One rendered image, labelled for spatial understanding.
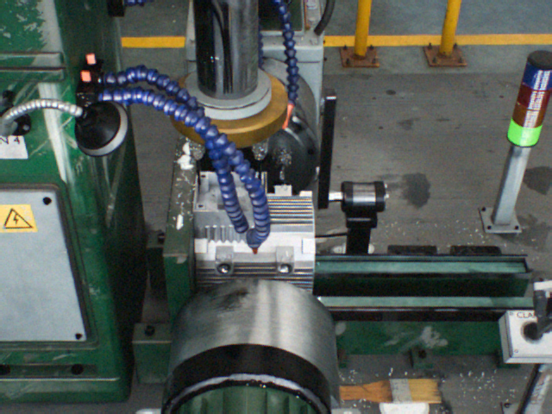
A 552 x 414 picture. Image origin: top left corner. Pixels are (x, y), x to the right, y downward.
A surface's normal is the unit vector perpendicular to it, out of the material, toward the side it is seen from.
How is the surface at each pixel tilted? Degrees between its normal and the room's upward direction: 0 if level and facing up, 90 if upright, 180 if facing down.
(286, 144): 90
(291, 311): 24
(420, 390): 1
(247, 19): 90
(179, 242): 0
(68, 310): 90
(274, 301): 13
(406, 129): 0
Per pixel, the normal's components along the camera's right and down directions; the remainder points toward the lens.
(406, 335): 0.01, 0.68
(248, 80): 0.67, 0.51
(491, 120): 0.02, -0.73
